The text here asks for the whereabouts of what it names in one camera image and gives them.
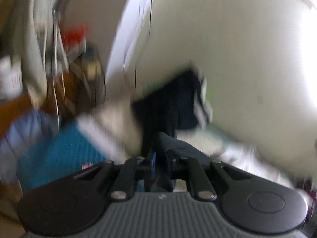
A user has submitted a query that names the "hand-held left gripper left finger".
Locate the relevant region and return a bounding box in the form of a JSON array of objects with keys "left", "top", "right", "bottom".
[{"left": 73, "top": 149, "right": 157, "bottom": 201}]

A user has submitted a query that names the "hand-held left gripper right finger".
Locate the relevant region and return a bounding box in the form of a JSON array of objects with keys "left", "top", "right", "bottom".
[{"left": 165, "top": 150, "right": 250, "bottom": 200}]

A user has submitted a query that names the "black garment with striped trim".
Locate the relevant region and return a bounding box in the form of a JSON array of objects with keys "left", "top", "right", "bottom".
[{"left": 132, "top": 69, "right": 215, "bottom": 165}]

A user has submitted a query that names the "patterned bed sheet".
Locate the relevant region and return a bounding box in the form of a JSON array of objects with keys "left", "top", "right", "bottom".
[{"left": 17, "top": 104, "right": 310, "bottom": 191}]

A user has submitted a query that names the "round dark object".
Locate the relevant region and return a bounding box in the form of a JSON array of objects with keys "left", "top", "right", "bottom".
[{"left": 71, "top": 42, "right": 106, "bottom": 105}]

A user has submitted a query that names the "red object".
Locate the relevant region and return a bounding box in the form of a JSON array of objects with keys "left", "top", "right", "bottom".
[{"left": 62, "top": 24, "right": 88, "bottom": 47}]

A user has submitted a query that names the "black cable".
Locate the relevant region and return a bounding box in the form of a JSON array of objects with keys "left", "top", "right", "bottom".
[{"left": 123, "top": 0, "right": 156, "bottom": 91}]

